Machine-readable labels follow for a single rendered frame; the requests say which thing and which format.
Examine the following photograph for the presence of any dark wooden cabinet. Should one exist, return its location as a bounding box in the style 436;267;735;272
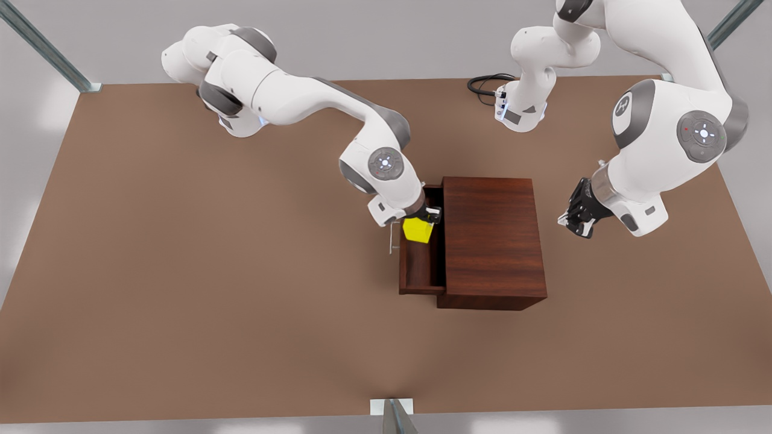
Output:
435;176;549;312

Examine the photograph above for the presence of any black cable loop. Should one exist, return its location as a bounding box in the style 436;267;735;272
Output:
467;73;518;107

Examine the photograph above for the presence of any dark wooden drawer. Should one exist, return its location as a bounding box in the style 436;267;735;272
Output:
389;184;448;297

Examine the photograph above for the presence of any yellow box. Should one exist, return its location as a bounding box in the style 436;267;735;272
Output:
402;217;434;244

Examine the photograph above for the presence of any silver frame post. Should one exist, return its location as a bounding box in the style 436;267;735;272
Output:
0;0;103;93
370;398;419;434
661;0;767;83

